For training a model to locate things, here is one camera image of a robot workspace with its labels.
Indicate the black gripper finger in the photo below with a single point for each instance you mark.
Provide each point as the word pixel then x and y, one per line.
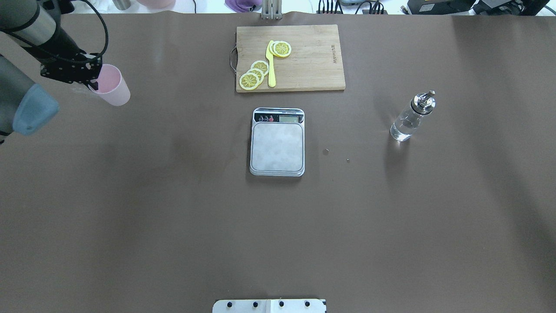
pixel 92 85

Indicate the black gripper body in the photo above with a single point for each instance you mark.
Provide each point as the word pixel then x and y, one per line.
pixel 65 46

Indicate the pink plastic cup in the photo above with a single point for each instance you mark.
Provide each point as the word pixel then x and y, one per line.
pixel 112 86

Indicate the glass sauce bottle steel spout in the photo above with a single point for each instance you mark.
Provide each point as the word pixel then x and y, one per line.
pixel 409 119

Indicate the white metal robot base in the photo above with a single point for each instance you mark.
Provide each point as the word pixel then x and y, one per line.
pixel 270 306

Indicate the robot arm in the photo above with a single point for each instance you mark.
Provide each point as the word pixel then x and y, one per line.
pixel 35 26

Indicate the steel cup background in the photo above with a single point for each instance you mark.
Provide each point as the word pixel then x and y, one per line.
pixel 122 4

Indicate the digital kitchen scale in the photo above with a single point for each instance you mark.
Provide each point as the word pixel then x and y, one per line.
pixel 277 142

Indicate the lemon slice near board corner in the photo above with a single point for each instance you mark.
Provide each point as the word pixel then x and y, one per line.
pixel 249 81

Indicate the middle stacked lemon slice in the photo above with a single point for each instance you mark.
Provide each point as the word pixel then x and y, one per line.
pixel 258 73

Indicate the stacked lemon slice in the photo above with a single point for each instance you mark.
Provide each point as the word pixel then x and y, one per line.
pixel 258 73
pixel 261 65

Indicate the purple cloth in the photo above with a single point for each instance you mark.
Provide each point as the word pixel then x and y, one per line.
pixel 243 6

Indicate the yellow plastic knife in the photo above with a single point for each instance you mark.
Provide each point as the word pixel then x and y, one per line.
pixel 271 74

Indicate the hidden lemon slice under knife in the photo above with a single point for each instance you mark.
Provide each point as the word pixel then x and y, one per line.
pixel 270 48

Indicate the lemon slice beside knife tip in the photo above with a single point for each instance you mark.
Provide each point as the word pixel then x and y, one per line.
pixel 281 49

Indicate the bamboo cutting board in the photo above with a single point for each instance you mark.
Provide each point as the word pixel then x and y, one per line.
pixel 315 63

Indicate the aluminium camera post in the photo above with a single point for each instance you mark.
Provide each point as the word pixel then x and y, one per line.
pixel 271 9

